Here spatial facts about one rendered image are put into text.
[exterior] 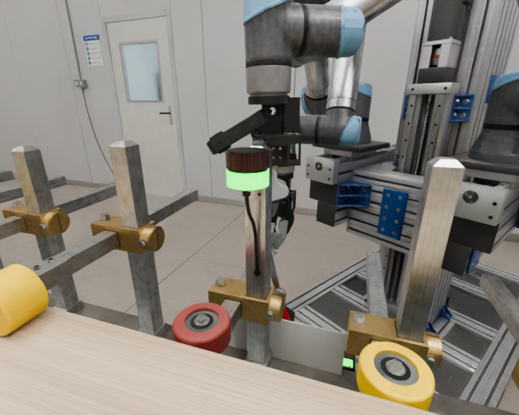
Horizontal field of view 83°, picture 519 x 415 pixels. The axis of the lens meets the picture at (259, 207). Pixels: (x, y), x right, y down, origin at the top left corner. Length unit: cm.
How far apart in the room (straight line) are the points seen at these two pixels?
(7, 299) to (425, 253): 55
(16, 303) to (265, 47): 49
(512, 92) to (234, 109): 271
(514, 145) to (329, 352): 72
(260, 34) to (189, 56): 315
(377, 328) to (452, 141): 86
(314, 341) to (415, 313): 20
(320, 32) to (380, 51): 254
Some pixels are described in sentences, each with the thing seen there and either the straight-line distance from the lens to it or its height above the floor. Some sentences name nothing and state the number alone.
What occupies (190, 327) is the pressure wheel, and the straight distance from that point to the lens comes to 44.
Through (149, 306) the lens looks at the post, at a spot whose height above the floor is 79.
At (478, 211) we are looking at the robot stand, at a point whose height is 93.
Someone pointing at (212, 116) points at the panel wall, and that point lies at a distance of 348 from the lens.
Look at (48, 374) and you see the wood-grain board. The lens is 45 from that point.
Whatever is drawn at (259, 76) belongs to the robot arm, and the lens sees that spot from 49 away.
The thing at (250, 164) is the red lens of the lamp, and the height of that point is 112.
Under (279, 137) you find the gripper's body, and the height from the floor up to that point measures 114.
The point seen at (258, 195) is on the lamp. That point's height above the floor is 106.
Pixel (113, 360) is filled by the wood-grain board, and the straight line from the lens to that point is 43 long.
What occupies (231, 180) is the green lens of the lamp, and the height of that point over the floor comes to 110.
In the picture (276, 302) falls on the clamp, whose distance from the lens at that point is 53.
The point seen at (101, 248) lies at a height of 95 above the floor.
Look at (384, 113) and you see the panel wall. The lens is 304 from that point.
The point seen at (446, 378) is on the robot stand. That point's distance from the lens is 146.
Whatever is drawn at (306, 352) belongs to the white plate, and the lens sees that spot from 64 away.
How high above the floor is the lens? 119
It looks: 20 degrees down
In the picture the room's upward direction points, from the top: straight up
